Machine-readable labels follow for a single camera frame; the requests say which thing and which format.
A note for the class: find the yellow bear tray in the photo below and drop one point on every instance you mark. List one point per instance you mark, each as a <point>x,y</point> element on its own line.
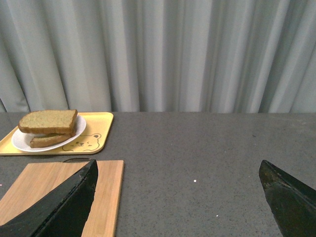
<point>90,141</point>

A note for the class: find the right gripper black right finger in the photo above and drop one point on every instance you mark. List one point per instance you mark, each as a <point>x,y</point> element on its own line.
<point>292,202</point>

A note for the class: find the white round plate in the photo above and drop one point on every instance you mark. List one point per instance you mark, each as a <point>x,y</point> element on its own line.
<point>21,140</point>

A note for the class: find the grey curtain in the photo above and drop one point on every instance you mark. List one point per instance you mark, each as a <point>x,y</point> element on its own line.
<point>219,56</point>

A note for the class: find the bamboo cutting board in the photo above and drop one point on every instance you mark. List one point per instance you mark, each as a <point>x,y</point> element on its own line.
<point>38,179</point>

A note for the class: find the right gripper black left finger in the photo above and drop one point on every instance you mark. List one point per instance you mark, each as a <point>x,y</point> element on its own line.
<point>63,212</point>

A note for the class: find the bread slice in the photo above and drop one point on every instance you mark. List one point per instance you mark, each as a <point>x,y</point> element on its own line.
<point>48,121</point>
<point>49,140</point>

